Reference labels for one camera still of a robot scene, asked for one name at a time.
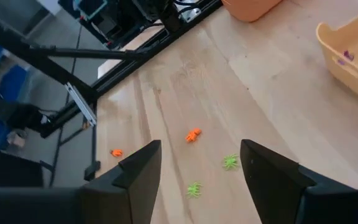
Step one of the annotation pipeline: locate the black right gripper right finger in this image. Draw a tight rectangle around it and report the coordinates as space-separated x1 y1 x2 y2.
240 139 356 224

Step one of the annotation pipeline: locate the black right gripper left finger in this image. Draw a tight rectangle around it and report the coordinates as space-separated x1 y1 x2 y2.
80 139 163 224

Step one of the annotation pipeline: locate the small purple witch hat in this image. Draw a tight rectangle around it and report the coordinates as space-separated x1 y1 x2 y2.
342 49 356 62

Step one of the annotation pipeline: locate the small green plastic spider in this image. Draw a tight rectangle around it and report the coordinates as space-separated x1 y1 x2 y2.
186 182 203 199
222 154 240 171

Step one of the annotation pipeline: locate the black table edge clamp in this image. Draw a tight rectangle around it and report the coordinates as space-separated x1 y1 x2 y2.
84 160 101 182

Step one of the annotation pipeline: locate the black equipment case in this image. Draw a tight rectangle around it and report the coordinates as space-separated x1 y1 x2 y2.
0 149 44 188

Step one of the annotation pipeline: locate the yellow plastic bin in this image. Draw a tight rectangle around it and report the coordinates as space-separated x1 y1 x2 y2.
315 6 358 106

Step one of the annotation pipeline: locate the orange plastic bin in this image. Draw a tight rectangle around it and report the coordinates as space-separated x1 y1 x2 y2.
221 0 284 22

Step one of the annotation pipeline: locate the silver frame bracket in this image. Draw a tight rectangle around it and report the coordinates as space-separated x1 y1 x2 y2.
64 82 98 127

